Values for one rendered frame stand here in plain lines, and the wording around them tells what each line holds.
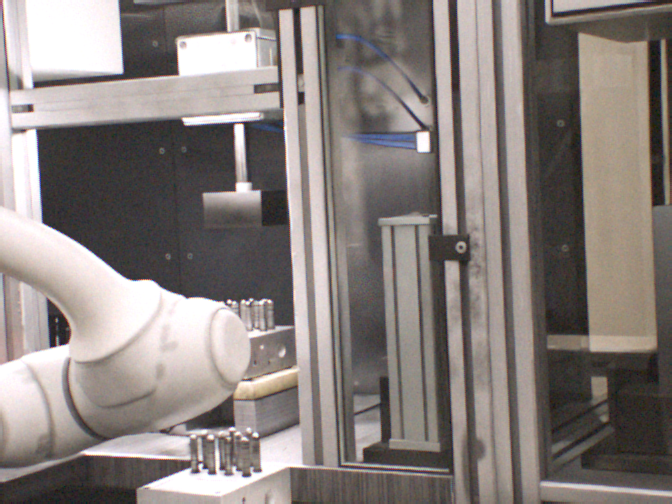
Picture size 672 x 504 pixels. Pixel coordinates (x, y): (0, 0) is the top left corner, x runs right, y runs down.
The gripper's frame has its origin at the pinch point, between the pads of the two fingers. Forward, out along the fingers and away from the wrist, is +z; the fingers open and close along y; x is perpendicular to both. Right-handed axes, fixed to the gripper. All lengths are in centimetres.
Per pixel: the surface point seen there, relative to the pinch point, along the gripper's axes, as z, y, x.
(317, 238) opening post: -13.3, 15.0, -21.7
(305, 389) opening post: -13.5, -1.1, -19.4
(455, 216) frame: -13.3, 16.8, -37.5
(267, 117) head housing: 4.9, 28.8, -5.7
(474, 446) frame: -12.9, -6.3, -38.0
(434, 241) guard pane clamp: -13.6, 14.4, -35.2
